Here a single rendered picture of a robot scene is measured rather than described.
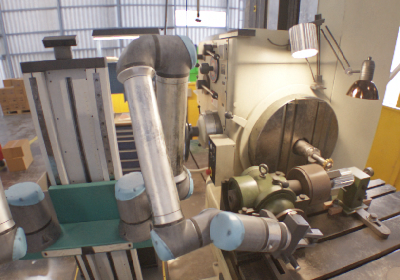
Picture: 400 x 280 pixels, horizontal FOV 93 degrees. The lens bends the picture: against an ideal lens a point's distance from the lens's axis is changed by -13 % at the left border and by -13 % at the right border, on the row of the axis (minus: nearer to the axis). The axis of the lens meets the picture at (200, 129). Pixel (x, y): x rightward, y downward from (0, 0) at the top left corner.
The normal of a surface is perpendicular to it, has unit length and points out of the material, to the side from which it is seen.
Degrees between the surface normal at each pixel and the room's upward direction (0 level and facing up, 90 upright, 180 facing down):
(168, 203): 58
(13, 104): 90
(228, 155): 90
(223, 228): 66
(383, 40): 90
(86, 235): 0
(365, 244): 0
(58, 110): 90
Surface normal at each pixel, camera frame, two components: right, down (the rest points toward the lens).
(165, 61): 0.43, 0.67
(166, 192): 0.41, -0.23
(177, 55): 0.46, 0.38
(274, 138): 0.22, 0.34
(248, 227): 0.43, -0.57
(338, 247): 0.00, -0.94
